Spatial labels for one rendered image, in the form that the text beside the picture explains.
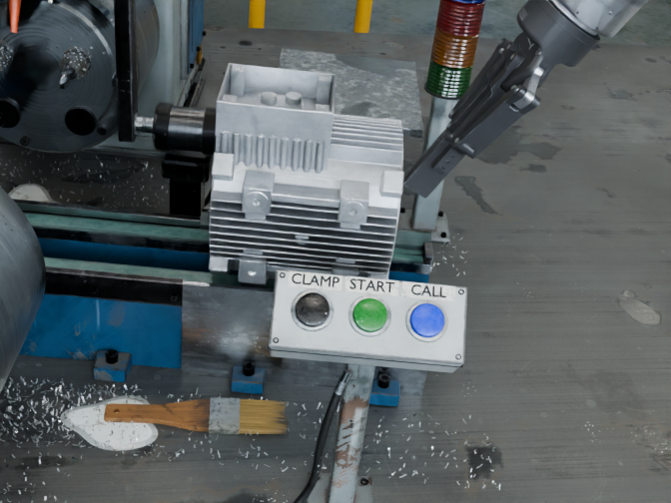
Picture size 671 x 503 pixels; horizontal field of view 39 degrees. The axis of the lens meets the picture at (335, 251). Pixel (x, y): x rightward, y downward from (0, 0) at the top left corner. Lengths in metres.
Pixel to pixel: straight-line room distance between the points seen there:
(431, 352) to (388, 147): 0.28
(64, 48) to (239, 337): 0.44
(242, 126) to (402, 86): 0.67
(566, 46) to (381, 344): 0.32
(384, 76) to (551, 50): 0.77
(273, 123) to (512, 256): 0.56
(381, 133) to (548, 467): 0.42
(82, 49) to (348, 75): 0.54
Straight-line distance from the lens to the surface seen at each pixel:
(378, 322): 0.81
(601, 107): 1.98
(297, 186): 0.99
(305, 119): 0.97
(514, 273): 1.39
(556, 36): 0.90
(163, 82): 1.50
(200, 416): 1.08
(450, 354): 0.82
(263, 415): 1.08
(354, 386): 0.88
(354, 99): 1.54
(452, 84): 1.31
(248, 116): 0.97
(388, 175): 0.98
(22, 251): 0.86
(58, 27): 1.26
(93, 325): 1.13
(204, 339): 1.10
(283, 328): 0.81
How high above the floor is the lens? 1.56
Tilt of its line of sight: 34 degrees down
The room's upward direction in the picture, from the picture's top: 7 degrees clockwise
